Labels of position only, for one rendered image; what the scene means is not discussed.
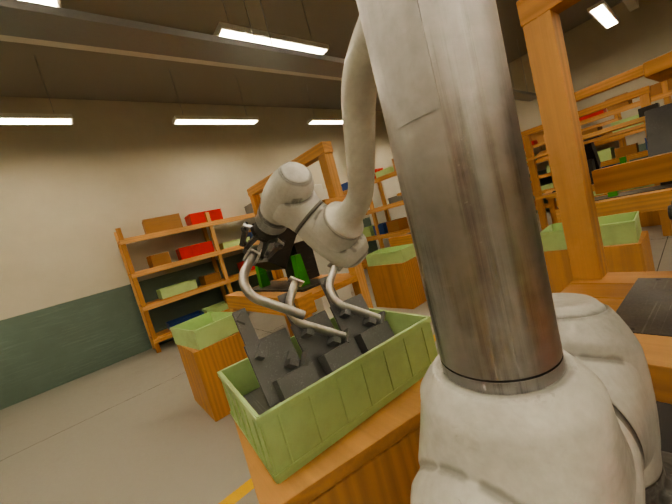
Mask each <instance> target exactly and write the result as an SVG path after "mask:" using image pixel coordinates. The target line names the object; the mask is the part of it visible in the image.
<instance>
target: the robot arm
mask: <svg viewBox="0 0 672 504"><path fill-rule="evenodd" d="M356 2H357V6H358V11H359V17H358V20H357V23H356V26H355V28H354V31H353V34H352V37H351V40H350V43H349V46H348V50H347V53H346V57H345V62H344V67H343V73H342V83H341V108H342V121H343V132H344V143H345V154H346V165H347V177H348V192H347V195H346V197H345V199H344V200H343V201H342V202H340V201H335V202H331V203H330V204H328V205H327V204H325V203H324V202H323V201H322V200H321V199H320V198H319V197H318V196H317V194H316V193H315V191H314V181H313V177H312V173H311V171H310V170H309V169H308V168H307V167H306V166H304V165H303V164H301V163H298V162H286V163H284V164H283V165H282V166H281V167H279V168H278V169H277V170H275V171H274V172H273V174H272V175H271V176H270V178H269V179H268V181H267V183H266V185H265V187H264V189H263V192H262V195H261V203H260V205H259V208H258V210H257V215H256V216H255V223H254V224H252V225H248V222H244V223H243V225H242V227H241V231H242V235H241V239H240V244H239V245H240V246H241V247H244V250H243V253H245V256H244V258H243V260H242V261H245V259H246V257H247V256H248V254H249V252H250V250H251V248H252V246H253V244H254V243H255V242H256V241H257V240H259V241H261V242H263V248H262V249H261V250H260V252H259V254H258V256H257V258H256V260H255V262H254V264H253V266H255V265H256V263H257V262H258V260H260V261H262V260H263V259H264V257H266V258H267V259H270V258H271V257H272V256H273V255H274V254H275V253H276V252H277V251H278V250H280V249H283V246H284V244H285V241H284V240H280V239H279V235H280V234H282V233H283V232H284V231H285V230H286V228H289V229H291V230H292V231H294V232H295V233H296V234H298V235H299V236H300V237H301V238H302V239H303V240H304V242H305V243H306V244H307V245H309V246H310V247H311V248H312V249H313V250H314V251H316V252H317V253H318V254H319V255H321V256H322V257H324V258H325V259H327V260H328V261H330V262H331V263H333V264H335V265H337V266H340V267H344V268H349V267H355V266H357V265H358V264H359V263H361V262H362V261H363V260H364V259H365V257H366V256H367V254H368V248H369V246H368V242H367V239H366V237H365V235H364V234H363V233H362V232H363V230H364V224H363V219H364V217H365V215H366V213H367V211H368V209H369V207H370V204H371V202H372V198H373V192H374V179H375V119H376V98H377V91H378V96H379V100H380V104H381V108H382V113H383V117H384V121H385V125H386V130H387V134H388V138H389V142H390V147H391V151H392V155H393V159H394V164H395V168H396V172H397V176H398V181H399V185H400V189H401V193H402V198H403V202H404V206H405V210H406V215H407V219H408V223H409V227H410V232H411V236H412V240H413V244H414V249H415V253H416V257H417V261H418V266H419V270H420V274H421V278H422V283H423V287H424V291H425V295H426V300H427V304H428V308H429V312H430V317H431V321H432V325H433V329H434V334H435V338H436V342H437V346H438V351H439V354H438V355H437V357H436V358H435V359H434V361H433V362H432V364H431V365H430V366H429V368H428V370H427V372H426V374H425V375H424V377H423V379H422V382H421V385H420V397H421V410H420V435H419V451H418V461H419V465H420V469H419V471H418V472H417V474H416V476H415V478H414V480H413V482H412V485H411V496H410V504H672V453H669V452H664V451H661V435H660V426H659V416H658V410H657V404H656V398H655V393H654V388H653V384H652V379H651V375H650V371H649V367H648V364H647V360H646V357H645V354H644V351H643V348H642V346H641V344H640V343H639V341H638V339H637V338H636V336H635V335H634V333H633V332H632V330H631V329H630V328H629V326H628V325H627V324H626V323H625V322H624V321H623V319H622V318H621V317H620V316H619V315H618V314H617V313H616V312H615V311H614V310H613V309H612V308H611V307H609V306H608V305H606V304H603V303H601V302H600V301H598V300H597V299H595V298H593V297H591V296H588V295H584V294H577V293H552V292H551V287H550V282H549V277H548V271H547V266H546V261H545V256H544V250H543V245H542V240H541V235H540V230H539V224H538V219H537V214H536V209H535V203H534V198H533V193H532V188H531V183H530V177H529V172H528V167H527V162H526V157H525V151H524V146H523V141H522V136H521V130H520V125H519V120H518V115H517V110H516V104H515V99H514V94H513V89H512V83H511V78H510V73H509V68H508V63H507V57H506V52H505V47H504V42H503V37H502V31H501V26H500V21H499V16H498V10H497V5H496V0H356ZM249 230H251V232H252V234H253V236H252V238H251V239H250V240H248V242H247V241H246V239H247V235H248V231H249ZM275 242H276V244H275V245H274V246H273V247H272V249H271V250H270V251H269V252H267V249H268V245H269V243H275Z"/></svg>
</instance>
